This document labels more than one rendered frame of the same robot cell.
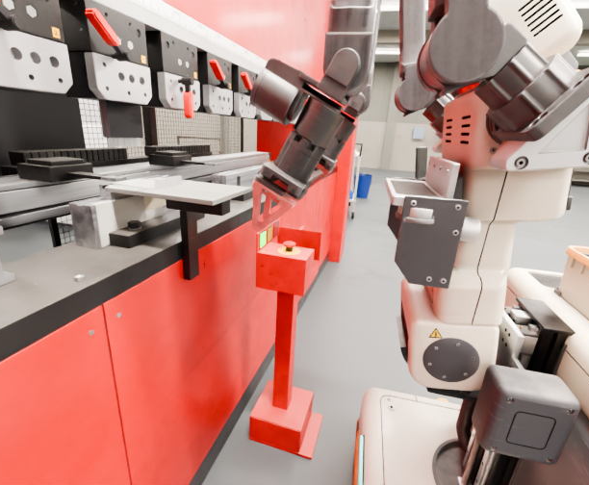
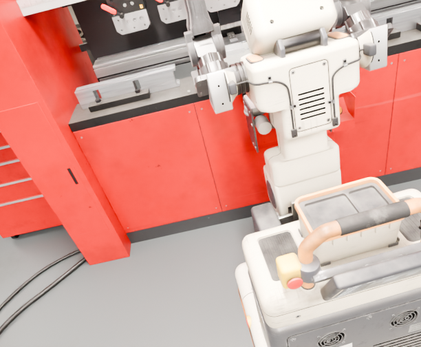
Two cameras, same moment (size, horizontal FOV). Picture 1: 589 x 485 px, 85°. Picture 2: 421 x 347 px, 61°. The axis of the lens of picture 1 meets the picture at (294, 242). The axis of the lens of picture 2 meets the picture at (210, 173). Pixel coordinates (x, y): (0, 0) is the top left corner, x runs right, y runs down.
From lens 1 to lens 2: 128 cm
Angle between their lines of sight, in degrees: 69
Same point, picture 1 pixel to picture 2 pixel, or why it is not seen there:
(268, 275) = not seen: hidden behind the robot
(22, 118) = not seen: outside the picture
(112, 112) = (221, 13)
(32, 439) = (171, 136)
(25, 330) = (166, 104)
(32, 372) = (169, 117)
